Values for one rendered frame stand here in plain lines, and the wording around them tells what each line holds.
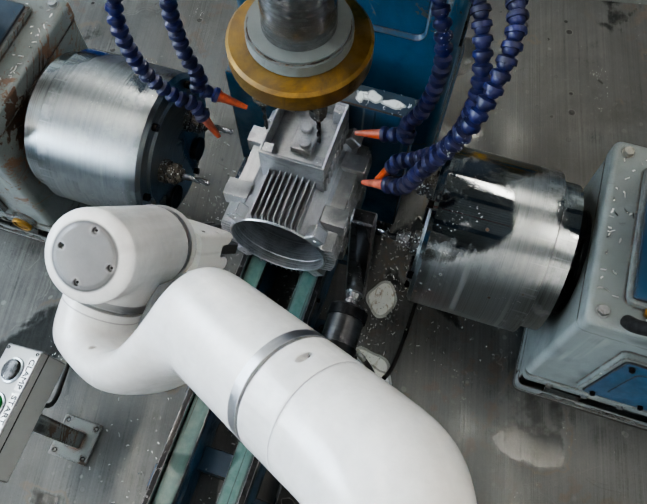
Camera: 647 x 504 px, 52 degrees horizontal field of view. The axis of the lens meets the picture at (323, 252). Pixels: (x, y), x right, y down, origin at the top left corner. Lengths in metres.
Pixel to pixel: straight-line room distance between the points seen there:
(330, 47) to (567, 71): 0.87
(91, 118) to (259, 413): 0.70
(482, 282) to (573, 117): 0.66
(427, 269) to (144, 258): 0.45
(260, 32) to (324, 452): 0.55
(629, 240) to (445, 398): 0.43
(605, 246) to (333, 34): 0.45
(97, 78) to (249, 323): 0.68
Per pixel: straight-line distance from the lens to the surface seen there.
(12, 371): 1.00
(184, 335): 0.48
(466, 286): 0.93
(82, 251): 0.59
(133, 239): 0.58
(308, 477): 0.39
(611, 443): 1.26
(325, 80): 0.79
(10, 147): 1.13
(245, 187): 1.02
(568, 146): 1.46
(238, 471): 1.05
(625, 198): 0.99
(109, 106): 1.03
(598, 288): 0.91
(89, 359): 0.60
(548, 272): 0.94
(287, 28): 0.76
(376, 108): 1.00
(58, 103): 1.07
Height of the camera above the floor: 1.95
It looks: 66 degrees down
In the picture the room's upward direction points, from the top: 1 degrees counter-clockwise
